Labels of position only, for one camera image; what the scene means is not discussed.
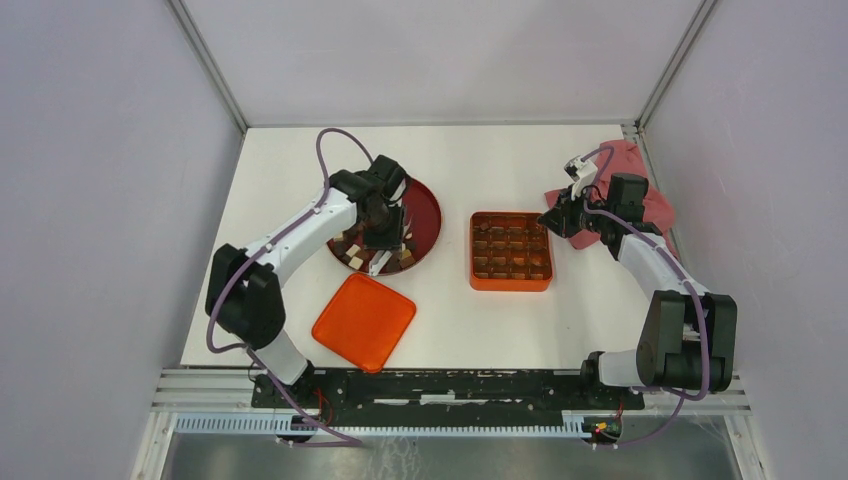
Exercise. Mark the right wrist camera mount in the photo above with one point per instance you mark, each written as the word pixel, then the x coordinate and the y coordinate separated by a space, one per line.
pixel 582 173

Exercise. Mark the orange box lid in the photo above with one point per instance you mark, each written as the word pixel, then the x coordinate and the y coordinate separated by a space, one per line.
pixel 363 322

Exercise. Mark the orange compartment chocolate box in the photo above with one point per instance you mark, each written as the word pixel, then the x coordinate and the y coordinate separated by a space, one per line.
pixel 509 252

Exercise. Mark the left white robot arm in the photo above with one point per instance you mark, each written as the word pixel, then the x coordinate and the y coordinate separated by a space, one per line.
pixel 244 293

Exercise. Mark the round dark red plate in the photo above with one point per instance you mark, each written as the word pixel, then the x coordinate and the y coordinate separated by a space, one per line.
pixel 426 218

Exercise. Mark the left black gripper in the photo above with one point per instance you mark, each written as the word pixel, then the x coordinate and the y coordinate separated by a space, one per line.
pixel 394 239

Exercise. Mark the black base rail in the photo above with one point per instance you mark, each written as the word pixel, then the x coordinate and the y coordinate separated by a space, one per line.
pixel 455 398

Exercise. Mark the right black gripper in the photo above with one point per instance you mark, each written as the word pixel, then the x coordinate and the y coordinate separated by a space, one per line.
pixel 561 219

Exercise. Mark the pink cloth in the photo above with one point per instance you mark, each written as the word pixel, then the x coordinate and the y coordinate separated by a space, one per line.
pixel 622 197

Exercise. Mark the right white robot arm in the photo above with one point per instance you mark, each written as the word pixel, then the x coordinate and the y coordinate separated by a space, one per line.
pixel 687 341

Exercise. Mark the metal serving tongs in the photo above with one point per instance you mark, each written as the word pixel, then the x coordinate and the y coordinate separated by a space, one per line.
pixel 381 258

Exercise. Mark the white square chocolate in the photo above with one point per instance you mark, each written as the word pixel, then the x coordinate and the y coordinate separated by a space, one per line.
pixel 356 263

